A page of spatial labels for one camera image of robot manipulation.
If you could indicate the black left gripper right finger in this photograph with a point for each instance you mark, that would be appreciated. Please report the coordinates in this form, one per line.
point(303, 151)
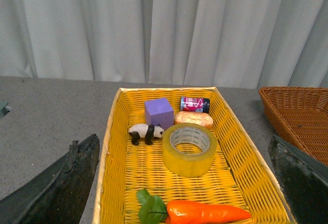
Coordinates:
point(303, 180)

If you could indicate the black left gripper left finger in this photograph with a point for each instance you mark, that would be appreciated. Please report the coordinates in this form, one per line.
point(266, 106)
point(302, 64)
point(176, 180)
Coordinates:
point(60, 192)

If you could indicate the yellow packing tape roll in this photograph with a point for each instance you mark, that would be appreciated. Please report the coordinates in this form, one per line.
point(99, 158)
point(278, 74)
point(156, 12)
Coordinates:
point(182, 163)

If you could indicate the yellow woven basket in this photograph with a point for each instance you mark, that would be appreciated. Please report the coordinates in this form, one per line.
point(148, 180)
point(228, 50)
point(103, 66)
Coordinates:
point(239, 175)

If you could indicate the brown wicker basket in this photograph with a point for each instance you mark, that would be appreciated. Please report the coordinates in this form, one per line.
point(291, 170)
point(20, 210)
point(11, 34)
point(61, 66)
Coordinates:
point(299, 115)

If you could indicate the orange toy carrot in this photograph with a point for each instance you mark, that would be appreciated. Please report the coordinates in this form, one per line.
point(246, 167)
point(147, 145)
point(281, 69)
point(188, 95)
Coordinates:
point(154, 210)

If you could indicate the grey metal object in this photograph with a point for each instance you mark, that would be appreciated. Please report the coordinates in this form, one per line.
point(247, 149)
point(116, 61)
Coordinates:
point(4, 108)

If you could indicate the panda figurine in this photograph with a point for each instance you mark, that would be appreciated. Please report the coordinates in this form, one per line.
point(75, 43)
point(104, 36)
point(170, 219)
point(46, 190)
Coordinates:
point(148, 132)

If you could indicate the purple cube block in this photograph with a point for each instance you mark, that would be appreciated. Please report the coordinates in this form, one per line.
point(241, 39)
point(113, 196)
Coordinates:
point(159, 112)

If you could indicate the toy bread loaf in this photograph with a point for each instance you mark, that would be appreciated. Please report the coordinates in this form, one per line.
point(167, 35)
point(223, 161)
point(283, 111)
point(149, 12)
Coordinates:
point(202, 119)

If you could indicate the pink labelled drink bottle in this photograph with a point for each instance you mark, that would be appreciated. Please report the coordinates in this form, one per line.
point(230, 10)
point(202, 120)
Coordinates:
point(192, 104)

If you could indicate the grey white curtain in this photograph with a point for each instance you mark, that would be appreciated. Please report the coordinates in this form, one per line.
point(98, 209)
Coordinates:
point(226, 43)

